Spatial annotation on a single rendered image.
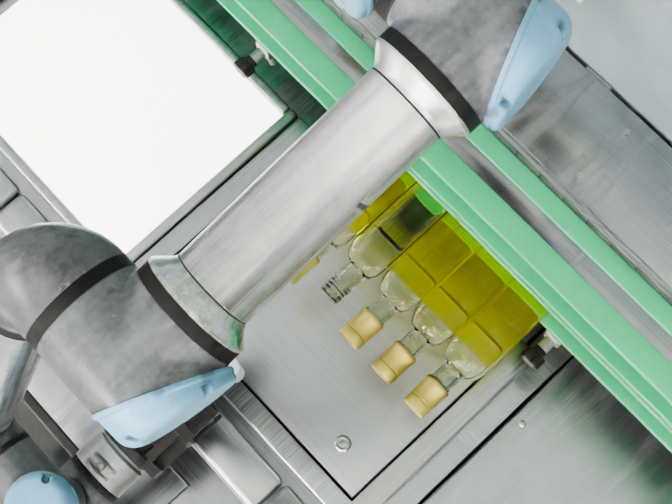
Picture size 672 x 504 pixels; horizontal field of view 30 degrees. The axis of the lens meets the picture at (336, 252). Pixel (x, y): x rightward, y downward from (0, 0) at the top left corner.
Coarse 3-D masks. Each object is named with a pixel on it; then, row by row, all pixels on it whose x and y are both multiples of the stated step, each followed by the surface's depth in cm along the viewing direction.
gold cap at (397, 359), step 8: (400, 344) 153; (384, 352) 154; (392, 352) 153; (400, 352) 153; (408, 352) 153; (376, 360) 154; (384, 360) 153; (392, 360) 152; (400, 360) 152; (408, 360) 153; (376, 368) 152; (384, 368) 152; (392, 368) 152; (400, 368) 153; (384, 376) 152; (392, 376) 152
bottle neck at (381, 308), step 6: (378, 300) 155; (384, 300) 154; (372, 306) 155; (378, 306) 154; (384, 306) 154; (390, 306) 154; (372, 312) 154; (378, 312) 154; (384, 312) 154; (390, 312) 155; (378, 318) 154; (384, 318) 154
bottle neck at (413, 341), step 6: (414, 330) 154; (408, 336) 154; (414, 336) 153; (420, 336) 153; (402, 342) 153; (408, 342) 153; (414, 342) 153; (420, 342) 153; (426, 342) 154; (408, 348) 153; (414, 348) 153; (420, 348) 153; (414, 354) 153
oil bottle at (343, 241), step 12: (396, 180) 157; (408, 180) 157; (384, 192) 157; (396, 192) 157; (372, 204) 156; (384, 204) 157; (360, 216) 156; (372, 216) 156; (348, 228) 156; (360, 228) 156; (336, 240) 156; (348, 240) 156
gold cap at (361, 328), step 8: (360, 312) 155; (368, 312) 154; (352, 320) 154; (360, 320) 154; (368, 320) 154; (376, 320) 154; (344, 328) 154; (352, 328) 154; (360, 328) 153; (368, 328) 154; (376, 328) 154; (344, 336) 154; (352, 336) 153; (360, 336) 154; (368, 336) 154; (352, 344) 154; (360, 344) 154
